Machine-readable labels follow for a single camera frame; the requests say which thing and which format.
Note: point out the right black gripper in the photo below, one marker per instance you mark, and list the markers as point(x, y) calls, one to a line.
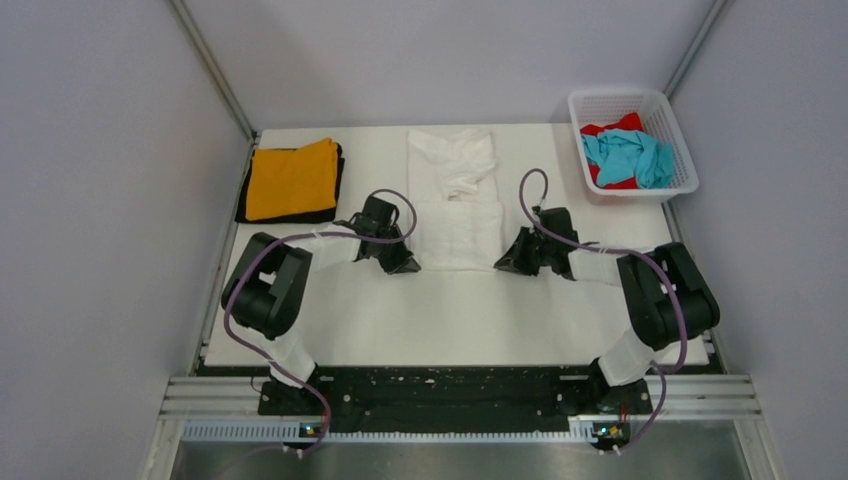
point(515, 260)

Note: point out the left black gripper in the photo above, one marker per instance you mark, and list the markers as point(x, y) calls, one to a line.
point(402, 262)

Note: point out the white t shirt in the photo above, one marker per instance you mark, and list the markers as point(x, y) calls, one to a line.
point(451, 183)

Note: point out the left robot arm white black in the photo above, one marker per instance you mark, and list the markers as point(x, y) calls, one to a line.
point(263, 296)

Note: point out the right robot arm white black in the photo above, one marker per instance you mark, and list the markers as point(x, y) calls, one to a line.
point(666, 297)

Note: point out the folded black t shirt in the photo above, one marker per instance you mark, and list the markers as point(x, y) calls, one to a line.
point(241, 202)

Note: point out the cyan t shirt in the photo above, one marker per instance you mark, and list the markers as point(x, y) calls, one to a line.
point(651, 160)

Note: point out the folded orange t shirt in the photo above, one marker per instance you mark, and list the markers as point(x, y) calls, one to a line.
point(291, 179)

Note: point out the white plastic basket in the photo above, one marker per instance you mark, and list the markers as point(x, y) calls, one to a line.
point(606, 106)

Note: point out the red t shirt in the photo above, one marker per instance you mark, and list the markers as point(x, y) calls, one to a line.
point(629, 122)

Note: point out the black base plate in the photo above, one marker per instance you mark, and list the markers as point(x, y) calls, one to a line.
point(445, 400)

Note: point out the aluminium rail frame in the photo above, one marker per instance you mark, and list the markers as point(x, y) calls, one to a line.
point(688, 397)

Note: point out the white slotted cable duct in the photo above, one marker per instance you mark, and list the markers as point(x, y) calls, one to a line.
point(257, 431)

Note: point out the right corner metal post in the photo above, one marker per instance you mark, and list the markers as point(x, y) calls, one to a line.
point(712, 18)

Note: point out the corner metal post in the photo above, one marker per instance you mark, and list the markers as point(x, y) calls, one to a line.
point(205, 56)
point(712, 18)

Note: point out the left corner metal post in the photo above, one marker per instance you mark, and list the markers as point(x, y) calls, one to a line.
point(205, 56)

